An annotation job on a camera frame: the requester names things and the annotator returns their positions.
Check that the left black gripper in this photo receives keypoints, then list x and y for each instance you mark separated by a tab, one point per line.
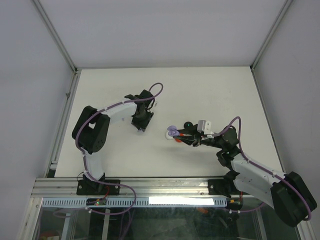
143	124

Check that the white earbud charging case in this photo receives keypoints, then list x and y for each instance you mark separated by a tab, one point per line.
168	137

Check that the white slotted cable duct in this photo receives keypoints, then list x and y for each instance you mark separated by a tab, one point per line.
139	202

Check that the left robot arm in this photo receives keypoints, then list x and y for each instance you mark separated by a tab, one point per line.
91	129

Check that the purple earbud charging case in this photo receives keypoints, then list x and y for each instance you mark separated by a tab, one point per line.
172	131

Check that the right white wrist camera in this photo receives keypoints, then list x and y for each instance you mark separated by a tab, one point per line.
204	127

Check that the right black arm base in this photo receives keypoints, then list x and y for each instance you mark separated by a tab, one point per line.
219	186

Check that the black earbud charging case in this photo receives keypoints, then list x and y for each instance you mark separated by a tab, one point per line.
187	124

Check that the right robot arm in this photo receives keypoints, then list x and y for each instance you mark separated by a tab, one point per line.
286	193

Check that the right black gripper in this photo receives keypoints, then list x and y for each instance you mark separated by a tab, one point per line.
195	140

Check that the aluminium mounting rail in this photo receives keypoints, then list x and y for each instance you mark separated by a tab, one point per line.
144	187

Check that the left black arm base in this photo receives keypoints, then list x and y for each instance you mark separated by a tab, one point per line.
87	187

